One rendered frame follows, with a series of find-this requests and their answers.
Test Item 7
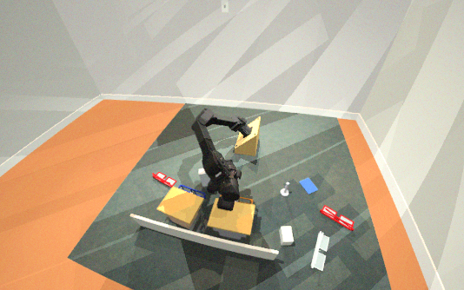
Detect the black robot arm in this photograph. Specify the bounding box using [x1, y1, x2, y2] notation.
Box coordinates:
[191, 108, 253, 201]

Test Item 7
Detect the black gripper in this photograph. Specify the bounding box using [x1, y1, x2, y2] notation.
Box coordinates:
[216, 169, 242, 211]

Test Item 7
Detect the long white flat bar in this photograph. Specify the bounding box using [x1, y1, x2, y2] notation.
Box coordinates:
[130, 214, 278, 260]

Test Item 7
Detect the white block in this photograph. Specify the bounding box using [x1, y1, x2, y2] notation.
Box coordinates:
[279, 226, 294, 246]

